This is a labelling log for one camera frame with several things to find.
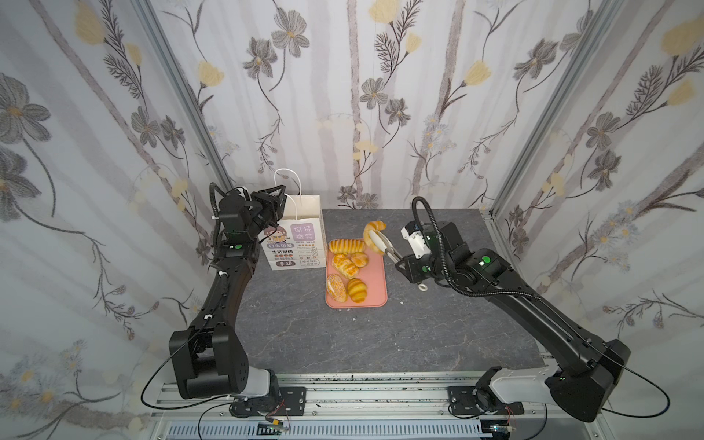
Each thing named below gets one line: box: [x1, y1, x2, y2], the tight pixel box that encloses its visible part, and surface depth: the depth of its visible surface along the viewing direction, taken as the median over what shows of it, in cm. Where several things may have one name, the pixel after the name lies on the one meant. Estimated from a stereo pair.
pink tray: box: [325, 248, 388, 309], surface depth 98 cm
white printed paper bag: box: [258, 194, 328, 271], surface depth 92 cm
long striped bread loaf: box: [328, 238, 366, 254], surface depth 106 cm
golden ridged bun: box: [346, 277, 368, 304], surface depth 95 cm
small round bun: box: [350, 252, 370, 268], surface depth 103 cm
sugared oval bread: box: [326, 273, 348, 303], surface depth 94 cm
